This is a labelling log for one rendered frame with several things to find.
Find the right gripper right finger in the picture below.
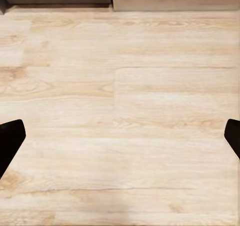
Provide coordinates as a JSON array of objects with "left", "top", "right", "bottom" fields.
[{"left": 224, "top": 119, "right": 240, "bottom": 159}]

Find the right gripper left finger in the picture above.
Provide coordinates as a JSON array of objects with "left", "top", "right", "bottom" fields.
[{"left": 0, "top": 119, "right": 26, "bottom": 179}]

